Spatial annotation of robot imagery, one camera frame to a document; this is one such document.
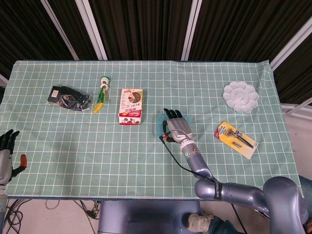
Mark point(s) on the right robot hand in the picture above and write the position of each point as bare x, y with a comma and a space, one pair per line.
179, 128

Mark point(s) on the green checked tablecloth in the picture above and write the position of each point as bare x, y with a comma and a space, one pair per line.
97, 151

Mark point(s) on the razor in yellow blister pack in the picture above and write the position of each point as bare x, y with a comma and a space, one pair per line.
234, 139

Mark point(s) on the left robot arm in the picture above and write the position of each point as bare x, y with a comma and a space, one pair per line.
3, 209

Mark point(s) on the white flower paint palette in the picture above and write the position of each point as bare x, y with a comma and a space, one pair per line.
241, 97

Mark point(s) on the blue container lid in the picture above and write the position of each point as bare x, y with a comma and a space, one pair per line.
160, 124

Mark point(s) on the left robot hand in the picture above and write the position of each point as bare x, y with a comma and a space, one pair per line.
5, 165

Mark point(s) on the green yellow feather toy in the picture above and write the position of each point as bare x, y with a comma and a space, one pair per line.
101, 96

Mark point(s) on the white aluminium frame bar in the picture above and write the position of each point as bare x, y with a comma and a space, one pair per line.
303, 102

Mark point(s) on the white aluminium frame post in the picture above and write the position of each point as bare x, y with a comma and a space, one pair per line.
91, 29
291, 46
191, 29
59, 29

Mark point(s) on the red white biscuit box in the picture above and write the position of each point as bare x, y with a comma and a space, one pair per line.
131, 107

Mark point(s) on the black curtain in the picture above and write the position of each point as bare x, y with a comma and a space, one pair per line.
146, 26

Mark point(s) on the beige sneaker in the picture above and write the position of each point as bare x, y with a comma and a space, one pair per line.
197, 222

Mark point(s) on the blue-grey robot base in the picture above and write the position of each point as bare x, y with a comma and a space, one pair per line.
146, 217

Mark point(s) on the black item in plastic bag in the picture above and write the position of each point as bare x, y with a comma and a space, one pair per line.
68, 98

